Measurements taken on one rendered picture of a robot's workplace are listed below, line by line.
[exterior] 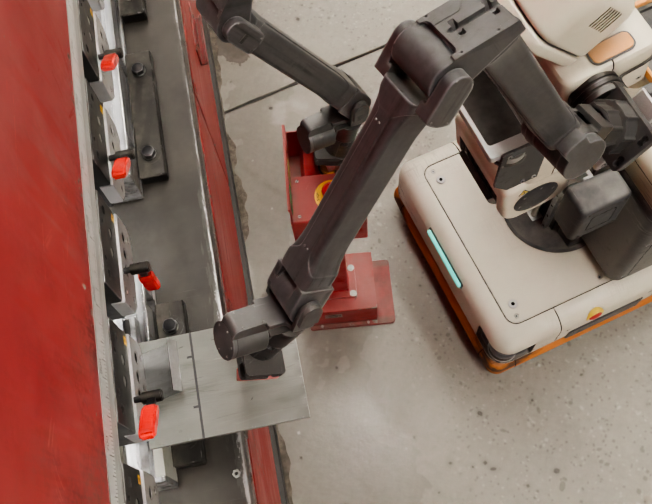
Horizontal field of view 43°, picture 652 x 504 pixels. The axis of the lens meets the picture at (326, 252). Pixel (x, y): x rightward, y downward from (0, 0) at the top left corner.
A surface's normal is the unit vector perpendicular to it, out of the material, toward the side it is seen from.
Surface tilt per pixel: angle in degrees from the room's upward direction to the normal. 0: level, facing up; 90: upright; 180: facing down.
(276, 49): 80
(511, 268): 0
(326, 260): 73
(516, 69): 82
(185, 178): 0
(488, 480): 0
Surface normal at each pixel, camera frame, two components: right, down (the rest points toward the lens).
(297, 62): 0.54, 0.68
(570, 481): -0.06, -0.37
